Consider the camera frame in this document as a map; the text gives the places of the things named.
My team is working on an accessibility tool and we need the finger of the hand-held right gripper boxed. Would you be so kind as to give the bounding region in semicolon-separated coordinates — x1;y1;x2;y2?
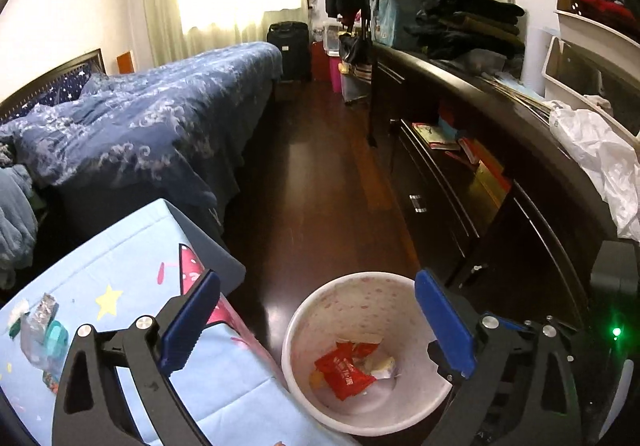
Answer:
492;317;530;333

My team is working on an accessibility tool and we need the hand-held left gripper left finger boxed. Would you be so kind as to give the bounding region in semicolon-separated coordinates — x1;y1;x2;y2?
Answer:
51;269;222;446

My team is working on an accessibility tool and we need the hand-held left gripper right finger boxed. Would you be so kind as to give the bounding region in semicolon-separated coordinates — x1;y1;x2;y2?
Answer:
414;269;583;446

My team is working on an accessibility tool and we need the white pink-speckled waste bin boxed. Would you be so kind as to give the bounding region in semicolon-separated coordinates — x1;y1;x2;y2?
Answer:
281;272;459;438

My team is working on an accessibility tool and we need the red snack wrapper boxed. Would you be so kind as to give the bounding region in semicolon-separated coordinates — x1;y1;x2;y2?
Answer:
313;343;377;402

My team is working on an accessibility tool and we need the clear plastic wrapper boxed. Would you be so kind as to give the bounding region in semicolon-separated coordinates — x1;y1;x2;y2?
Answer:
19;313;70;373

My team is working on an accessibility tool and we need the green white tissue packet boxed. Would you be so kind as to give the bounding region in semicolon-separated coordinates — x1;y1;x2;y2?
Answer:
6;301;32;338

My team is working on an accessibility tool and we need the blue printed tablecloth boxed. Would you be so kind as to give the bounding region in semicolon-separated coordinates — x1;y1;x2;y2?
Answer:
0;199;362;446

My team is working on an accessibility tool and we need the dark wooden dresser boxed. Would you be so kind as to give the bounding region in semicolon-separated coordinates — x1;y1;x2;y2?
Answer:
368;43;640;344

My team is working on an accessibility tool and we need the white plastic bag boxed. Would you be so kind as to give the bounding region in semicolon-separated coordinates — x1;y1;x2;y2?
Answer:
546;100;640;243

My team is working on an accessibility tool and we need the blue patterned duvet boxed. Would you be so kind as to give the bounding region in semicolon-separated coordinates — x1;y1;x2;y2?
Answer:
0;41;285;227

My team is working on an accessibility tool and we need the grey-blue fleece blanket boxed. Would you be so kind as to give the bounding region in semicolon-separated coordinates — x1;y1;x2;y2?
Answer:
0;163;40;290

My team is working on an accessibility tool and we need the white shelf organiser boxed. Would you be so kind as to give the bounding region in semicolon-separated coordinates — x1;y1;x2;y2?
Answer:
541;0;640;139

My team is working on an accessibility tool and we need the navy star pillow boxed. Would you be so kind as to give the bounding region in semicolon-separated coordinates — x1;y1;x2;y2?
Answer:
0;71;96;124

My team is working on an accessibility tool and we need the pink plastic bin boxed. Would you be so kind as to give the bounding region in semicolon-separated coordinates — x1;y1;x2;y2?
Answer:
327;54;347;96

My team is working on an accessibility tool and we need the dark wooden bed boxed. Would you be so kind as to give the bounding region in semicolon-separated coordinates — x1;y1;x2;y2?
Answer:
0;41;286;277

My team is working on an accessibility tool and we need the black suitcase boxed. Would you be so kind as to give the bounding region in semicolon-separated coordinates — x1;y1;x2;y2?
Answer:
266;21;312;84

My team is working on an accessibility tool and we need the red box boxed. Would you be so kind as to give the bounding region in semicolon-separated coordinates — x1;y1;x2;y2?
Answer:
310;41;334;83

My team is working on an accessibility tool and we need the pile of dark clothes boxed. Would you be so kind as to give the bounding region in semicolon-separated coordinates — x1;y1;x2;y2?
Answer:
401;0;527;61

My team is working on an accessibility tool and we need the clear storage box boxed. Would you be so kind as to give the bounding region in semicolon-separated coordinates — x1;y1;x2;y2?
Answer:
322;22;347;53

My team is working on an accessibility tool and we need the light blue bag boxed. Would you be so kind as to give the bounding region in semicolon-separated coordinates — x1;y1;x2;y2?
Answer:
371;0;427;48

